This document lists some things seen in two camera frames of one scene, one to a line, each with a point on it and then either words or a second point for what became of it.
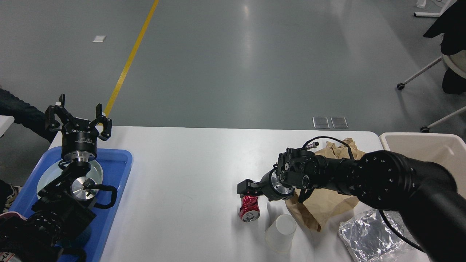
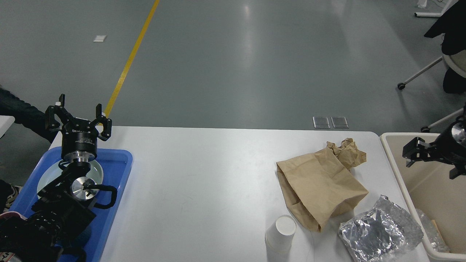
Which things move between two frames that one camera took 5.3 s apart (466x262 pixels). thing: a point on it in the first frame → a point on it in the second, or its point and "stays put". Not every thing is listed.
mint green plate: [94, 173] stays put
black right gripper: [271, 187] → [446, 149]
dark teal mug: [79, 242] stays put
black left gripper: [79, 137] stays put
